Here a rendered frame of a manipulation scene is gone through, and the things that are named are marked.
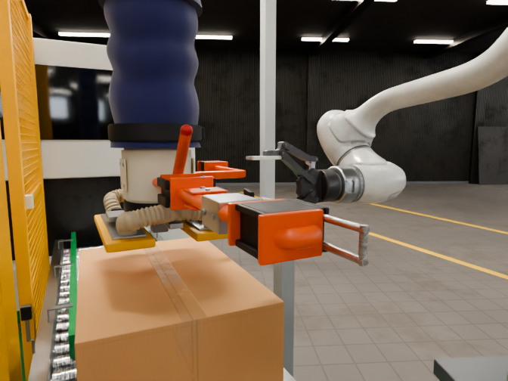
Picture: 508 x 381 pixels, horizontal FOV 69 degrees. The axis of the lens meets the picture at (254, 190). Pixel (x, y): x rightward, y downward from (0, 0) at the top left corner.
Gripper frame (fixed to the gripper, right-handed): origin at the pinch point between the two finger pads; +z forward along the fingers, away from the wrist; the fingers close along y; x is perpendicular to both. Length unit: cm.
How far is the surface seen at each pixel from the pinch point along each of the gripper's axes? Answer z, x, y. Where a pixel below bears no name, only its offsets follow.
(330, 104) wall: -673, 836, -131
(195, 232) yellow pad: 9.6, 11.0, 10.2
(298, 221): 14.0, -38.3, -1.7
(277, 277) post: -33, 47, 40
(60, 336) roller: 42, 84, 62
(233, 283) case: 1.2, 9.2, 23.1
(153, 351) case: 22.8, -4.0, 27.8
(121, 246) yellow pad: 25.9, 9.1, 10.9
